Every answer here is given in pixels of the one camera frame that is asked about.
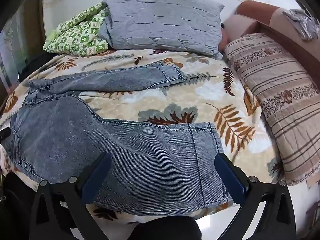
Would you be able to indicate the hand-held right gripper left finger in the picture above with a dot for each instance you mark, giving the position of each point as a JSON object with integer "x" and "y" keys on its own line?
{"x": 98, "y": 177}

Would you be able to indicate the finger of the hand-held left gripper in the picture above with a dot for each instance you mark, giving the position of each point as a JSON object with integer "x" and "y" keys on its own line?
{"x": 4, "y": 134}

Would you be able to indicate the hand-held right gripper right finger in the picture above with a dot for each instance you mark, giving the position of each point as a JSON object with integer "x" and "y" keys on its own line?
{"x": 230, "y": 180}

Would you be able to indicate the grey-blue denim pants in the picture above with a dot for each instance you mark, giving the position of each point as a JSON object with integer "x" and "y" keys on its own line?
{"x": 137, "y": 155}

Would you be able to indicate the leaf print blanket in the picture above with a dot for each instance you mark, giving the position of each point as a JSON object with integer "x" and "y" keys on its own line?
{"x": 155, "y": 97}

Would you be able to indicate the striped floral pillow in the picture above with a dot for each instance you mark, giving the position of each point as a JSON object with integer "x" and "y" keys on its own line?
{"x": 282, "y": 92}

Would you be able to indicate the dark wooden cabinet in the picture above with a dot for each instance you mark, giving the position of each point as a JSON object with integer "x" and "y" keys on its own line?
{"x": 32, "y": 17}

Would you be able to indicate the green patterned blanket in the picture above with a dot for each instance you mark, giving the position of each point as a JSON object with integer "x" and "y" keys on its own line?
{"x": 77, "y": 37}

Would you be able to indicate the brown pink sofa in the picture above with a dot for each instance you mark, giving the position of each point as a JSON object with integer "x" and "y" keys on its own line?
{"x": 265, "y": 17}

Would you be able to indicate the grey quilted pillow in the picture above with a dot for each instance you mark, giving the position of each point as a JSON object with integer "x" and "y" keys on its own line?
{"x": 162, "y": 22}

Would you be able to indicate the grey crumpled cloth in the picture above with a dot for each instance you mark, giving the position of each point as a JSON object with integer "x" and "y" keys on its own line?
{"x": 302, "y": 22}

